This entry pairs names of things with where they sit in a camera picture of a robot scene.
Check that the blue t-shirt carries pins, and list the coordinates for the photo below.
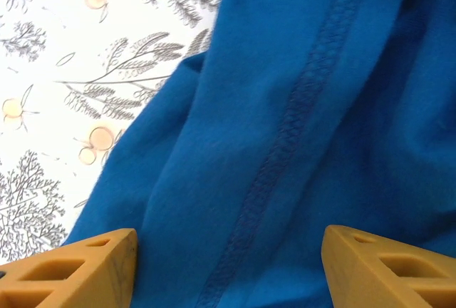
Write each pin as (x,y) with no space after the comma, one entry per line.
(285,126)

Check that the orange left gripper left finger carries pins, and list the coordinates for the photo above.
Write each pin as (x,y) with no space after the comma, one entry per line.
(78,276)

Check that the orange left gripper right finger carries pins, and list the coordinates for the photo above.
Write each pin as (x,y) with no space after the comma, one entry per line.
(377,279)

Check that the floral tablecloth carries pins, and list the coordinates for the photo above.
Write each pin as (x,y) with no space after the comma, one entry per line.
(71,72)

